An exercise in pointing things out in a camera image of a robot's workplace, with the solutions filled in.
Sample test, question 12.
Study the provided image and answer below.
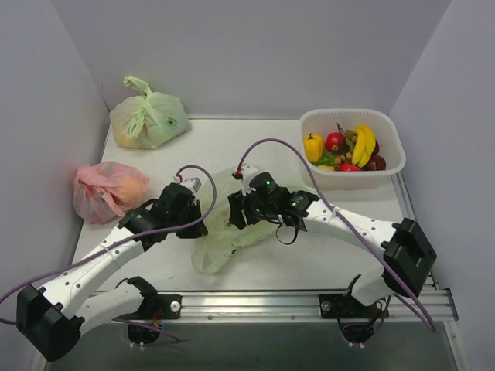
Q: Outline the small yellow fruit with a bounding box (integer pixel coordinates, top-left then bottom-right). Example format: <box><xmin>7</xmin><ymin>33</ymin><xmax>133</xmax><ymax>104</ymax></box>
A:
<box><xmin>317</xmin><ymin>165</ymin><xmax>335</xmax><ymax>172</ymax></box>

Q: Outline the white plastic basket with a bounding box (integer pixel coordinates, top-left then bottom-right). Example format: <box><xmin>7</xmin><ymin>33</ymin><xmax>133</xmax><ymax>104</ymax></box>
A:
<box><xmin>299</xmin><ymin>109</ymin><xmax>406</xmax><ymax>190</ymax></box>

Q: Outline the black base bracket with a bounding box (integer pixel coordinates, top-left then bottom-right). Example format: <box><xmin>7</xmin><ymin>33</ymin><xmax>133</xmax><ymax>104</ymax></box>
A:
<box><xmin>318</xmin><ymin>294</ymin><xmax>350</xmax><ymax>319</ymax></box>
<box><xmin>128</xmin><ymin>277</ymin><xmax>183</xmax><ymax>320</ymax></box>

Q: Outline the light green fruit bag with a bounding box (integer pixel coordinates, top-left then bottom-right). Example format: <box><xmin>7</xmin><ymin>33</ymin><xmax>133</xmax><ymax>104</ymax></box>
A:
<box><xmin>191</xmin><ymin>168</ymin><xmax>277</xmax><ymax>274</ymax></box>

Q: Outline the dark red fruit lower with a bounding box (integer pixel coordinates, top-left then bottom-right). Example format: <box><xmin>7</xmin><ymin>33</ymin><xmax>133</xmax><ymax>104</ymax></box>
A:
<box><xmin>364</xmin><ymin>155</ymin><xmax>387</xmax><ymax>172</ymax></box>

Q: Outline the red apple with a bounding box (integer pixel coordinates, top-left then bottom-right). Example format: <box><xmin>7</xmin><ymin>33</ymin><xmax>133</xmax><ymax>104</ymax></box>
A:
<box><xmin>325</xmin><ymin>131</ymin><xmax>346</xmax><ymax>153</ymax></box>

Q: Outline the pink knotted plastic bag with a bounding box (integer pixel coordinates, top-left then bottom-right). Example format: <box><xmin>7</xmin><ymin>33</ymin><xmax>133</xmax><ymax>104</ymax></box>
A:
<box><xmin>73</xmin><ymin>162</ymin><xmax>149</xmax><ymax>224</ymax></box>

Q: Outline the brown longan bunch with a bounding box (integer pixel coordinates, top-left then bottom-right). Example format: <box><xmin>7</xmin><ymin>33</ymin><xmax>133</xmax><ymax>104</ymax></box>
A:
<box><xmin>336</xmin><ymin>123</ymin><xmax>357</xmax><ymax>163</ymax></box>

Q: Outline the yellow bell pepper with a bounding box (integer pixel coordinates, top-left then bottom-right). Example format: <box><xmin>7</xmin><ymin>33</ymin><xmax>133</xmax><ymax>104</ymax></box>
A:
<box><xmin>303</xmin><ymin>133</ymin><xmax>325</xmax><ymax>162</ymax></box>

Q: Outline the yellow banana bunch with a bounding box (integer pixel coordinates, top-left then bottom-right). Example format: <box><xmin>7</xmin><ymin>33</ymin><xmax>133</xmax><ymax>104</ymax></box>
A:
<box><xmin>351</xmin><ymin>125</ymin><xmax>376</xmax><ymax>168</ymax></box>

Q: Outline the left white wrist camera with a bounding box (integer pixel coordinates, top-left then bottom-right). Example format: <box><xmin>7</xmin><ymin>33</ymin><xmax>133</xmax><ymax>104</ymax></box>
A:
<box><xmin>173</xmin><ymin>175</ymin><xmax>202</xmax><ymax>193</ymax></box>

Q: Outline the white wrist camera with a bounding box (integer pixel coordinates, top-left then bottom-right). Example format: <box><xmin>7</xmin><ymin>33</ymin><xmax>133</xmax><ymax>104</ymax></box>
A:
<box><xmin>231</xmin><ymin>164</ymin><xmax>258</xmax><ymax>196</ymax></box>
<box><xmin>173</xmin><ymin>175</ymin><xmax>202</xmax><ymax>193</ymax></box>

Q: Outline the dark maroon fruit upper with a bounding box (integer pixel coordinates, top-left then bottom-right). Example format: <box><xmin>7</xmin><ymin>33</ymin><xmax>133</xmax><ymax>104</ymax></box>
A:
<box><xmin>372</xmin><ymin>141</ymin><xmax>381</xmax><ymax>156</ymax></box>

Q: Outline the purple cable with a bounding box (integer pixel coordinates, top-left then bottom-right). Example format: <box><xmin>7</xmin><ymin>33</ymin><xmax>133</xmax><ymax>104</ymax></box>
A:
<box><xmin>238</xmin><ymin>138</ymin><xmax>437</xmax><ymax>333</ymax></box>
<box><xmin>0</xmin><ymin>165</ymin><xmax>217</xmax><ymax>345</ymax></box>

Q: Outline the green knotted plastic bag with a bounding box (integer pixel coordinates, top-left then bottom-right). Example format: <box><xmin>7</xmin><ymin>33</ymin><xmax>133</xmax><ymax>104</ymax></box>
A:
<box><xmin>110</xmin><ymin>76</ymin><xmax>192</xmax><ymax>149</ymax></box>

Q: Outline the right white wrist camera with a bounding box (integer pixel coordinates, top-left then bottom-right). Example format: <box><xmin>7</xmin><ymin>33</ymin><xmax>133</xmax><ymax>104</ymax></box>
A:
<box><xmin>231</xmin><ymin>164</ymin><xmax>258</xmax><ymax>196</ymax></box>

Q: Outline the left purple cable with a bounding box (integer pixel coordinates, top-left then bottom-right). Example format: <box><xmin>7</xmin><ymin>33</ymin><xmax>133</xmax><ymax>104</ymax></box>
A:
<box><xmin>0</xmin><ymin>165</ymin><xmax>217</xmax><ymax>345</ymax></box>

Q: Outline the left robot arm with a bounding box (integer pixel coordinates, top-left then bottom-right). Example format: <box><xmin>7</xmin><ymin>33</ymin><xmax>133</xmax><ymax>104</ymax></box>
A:
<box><xmin>16</xmin><ymin>178</ymin><xmax>207</xmax><ymax>362</ymax></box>

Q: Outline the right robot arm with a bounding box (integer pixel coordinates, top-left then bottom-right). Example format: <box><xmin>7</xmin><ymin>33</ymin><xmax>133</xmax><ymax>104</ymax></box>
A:
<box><xmin>227</xmin><ymin>172</ymin><xmax>437</xmax><ymax>316</ymax></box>

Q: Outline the right black base bracket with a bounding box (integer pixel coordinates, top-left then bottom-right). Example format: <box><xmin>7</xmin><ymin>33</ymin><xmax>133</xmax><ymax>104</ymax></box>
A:
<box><xmin>318</xmin><ymin>294</ymin><xmax>350</xmax><ymax>319</ymax></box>

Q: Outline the red tomato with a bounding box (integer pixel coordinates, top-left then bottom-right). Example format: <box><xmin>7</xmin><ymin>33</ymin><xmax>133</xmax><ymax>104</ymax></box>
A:
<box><xmin>338</xmin><ymin>163</ymin><xmax>360</xmax><ymax>172</ymax></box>

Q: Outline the left black base bracket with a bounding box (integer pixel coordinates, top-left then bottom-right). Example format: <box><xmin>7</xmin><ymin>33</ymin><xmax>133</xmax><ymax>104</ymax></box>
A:
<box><xmin>128</xmin><ymin>277</ymin><xmax>183</xmax><ymax>320</ymax></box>

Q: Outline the aluminium mounting rail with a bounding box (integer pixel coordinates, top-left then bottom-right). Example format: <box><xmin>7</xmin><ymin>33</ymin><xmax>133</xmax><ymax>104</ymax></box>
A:
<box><xmin>88</xmin><ymin>289</ymin><xmax>460</xmax><ymax>322</ymax></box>

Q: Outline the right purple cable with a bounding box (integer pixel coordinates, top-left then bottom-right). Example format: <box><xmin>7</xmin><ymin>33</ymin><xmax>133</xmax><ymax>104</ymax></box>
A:
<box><xmin>238</xmin><ymin>138</ymin><xmax>437</xmax><ymax>333</ymax></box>

